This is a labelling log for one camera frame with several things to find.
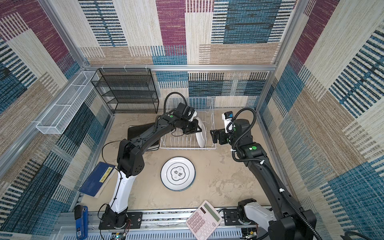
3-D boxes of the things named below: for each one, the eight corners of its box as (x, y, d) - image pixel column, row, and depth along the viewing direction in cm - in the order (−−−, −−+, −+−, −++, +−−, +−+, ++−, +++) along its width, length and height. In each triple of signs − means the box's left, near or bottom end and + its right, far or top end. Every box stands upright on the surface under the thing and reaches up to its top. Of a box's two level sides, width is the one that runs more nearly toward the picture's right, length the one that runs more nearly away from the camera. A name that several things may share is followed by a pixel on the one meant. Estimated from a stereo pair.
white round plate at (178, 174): (159, 191, 83) (158, 189, 81) (163, 158, 96) (163, 156, 93) (195, 191, 83) (195, 189, 81) (195, 158, 95) (195, 156, 93)
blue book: (79, 191, 84) (77, 190, 83) (101, 162, 96) (99, 160, 94) (96, 198, 82) (94, 197, 80) (117, 167, 93) (115, 165, 92)
